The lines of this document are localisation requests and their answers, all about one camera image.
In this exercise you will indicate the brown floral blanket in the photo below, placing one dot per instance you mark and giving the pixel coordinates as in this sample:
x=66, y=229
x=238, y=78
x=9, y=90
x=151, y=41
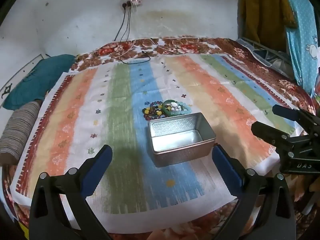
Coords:
x=175, y=46

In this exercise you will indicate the rectangular metal tin box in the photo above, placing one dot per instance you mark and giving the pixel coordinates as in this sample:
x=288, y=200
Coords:
x=180, y=155

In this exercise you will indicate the green jade bangle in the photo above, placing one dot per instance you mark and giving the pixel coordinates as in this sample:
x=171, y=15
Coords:
x=167, y=111

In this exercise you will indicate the teal pillow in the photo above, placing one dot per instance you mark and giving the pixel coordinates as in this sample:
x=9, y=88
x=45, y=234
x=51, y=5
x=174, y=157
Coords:
x=30, y=85

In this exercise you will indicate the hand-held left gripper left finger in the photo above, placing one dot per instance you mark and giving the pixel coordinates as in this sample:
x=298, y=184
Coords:
x=98, y=170

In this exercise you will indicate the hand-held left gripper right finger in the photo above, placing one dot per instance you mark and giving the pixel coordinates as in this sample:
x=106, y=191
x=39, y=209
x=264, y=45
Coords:
x=226, y=170

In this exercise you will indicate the mustard yellow garment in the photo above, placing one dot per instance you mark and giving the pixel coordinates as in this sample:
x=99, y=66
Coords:
x=265, y=10

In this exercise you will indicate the grey patterned cloth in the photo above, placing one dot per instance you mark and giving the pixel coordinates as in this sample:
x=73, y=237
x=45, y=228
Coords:
x=262, y=55

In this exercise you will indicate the blue polka-dot cloth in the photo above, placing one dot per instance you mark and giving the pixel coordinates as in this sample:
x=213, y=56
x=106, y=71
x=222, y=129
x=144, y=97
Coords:
x=302, y=30

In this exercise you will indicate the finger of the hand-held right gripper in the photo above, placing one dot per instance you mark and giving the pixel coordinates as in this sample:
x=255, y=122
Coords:
x=285, y=112
x=267, y=131

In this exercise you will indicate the brown striped pillow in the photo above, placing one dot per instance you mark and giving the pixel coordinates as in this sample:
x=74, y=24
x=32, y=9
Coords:
x=17, y=130

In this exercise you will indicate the white power strip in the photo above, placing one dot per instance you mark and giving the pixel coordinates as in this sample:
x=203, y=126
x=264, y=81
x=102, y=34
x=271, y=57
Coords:
x=136, y=2

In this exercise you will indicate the striped pastel cloth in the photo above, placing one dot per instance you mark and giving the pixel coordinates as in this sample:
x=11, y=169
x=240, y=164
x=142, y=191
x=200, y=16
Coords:
x=120, y=105

